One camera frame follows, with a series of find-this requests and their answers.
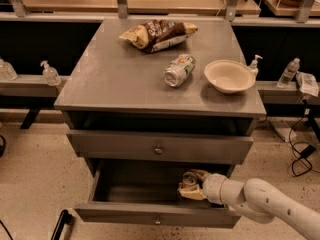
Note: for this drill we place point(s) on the brown chip bag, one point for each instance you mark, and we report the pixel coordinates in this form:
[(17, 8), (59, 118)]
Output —
[(156, 35)]

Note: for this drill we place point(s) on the white wipes packet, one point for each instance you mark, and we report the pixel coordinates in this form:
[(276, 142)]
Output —
[(307, 84)]

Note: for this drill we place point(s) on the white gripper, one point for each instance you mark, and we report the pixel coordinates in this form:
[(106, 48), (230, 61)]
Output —
[(212, 187)]

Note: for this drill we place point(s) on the grey drawer cabinet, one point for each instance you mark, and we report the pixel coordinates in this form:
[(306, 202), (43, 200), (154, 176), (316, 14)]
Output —
[(116, 87)]

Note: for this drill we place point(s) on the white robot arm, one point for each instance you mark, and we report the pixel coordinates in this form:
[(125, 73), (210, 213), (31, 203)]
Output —
[(255, 199)]

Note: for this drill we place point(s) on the white pump bottle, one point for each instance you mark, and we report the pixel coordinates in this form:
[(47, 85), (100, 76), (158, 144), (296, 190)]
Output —
[(254, 65)]

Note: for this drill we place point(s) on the grey top drawer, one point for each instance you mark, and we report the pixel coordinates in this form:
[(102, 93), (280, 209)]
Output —
[(171, 147)]

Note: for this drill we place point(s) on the clear plastic water bottle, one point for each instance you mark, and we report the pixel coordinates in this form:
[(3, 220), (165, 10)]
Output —
[(288, 73)]

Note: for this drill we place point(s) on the orange crushed soda can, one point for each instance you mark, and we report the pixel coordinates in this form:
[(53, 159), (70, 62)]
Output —
[(189, 182)]

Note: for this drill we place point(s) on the white paper bowl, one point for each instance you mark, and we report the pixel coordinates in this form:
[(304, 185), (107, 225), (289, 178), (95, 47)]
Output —
[(229, 76)]

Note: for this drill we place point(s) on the grey open middle drawer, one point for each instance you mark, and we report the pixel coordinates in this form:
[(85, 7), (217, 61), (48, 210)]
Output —
[(146, 192)]

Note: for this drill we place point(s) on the black chair leg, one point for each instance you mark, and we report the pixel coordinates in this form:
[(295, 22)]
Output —
[(65, 218)]

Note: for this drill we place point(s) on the clear sanitizer pump bottle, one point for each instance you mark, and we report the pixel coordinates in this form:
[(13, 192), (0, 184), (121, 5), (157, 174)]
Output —
[(50, 74)]

